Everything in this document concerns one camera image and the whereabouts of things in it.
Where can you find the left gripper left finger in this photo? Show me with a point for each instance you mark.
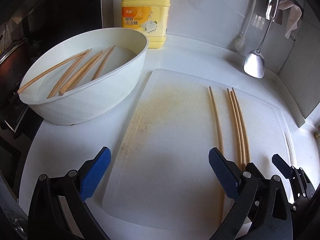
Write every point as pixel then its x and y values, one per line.
pixel 46 218

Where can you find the white hanging cloth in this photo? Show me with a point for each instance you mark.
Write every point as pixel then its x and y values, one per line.
pixel 295 14

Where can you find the steel spatula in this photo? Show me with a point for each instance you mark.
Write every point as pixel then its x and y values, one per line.
pixel 254 64

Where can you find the yellow dish soap bottle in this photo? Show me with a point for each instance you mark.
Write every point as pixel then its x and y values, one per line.
pixel 149 17

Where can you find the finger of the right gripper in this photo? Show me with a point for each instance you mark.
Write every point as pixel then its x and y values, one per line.
pixel 289 172
pixel 254 171

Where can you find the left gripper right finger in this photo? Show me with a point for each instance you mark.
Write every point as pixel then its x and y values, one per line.
pixel 260 210

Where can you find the white round basin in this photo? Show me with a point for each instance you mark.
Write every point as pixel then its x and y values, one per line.
pixel 88 99

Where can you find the white bottle brush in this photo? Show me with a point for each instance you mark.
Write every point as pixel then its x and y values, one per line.
pixel 239 41

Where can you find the wooden chopstick basin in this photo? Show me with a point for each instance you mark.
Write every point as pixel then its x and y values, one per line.
pixel 72 79
pixel 104 61
pixel 87 70
pixel 67 74

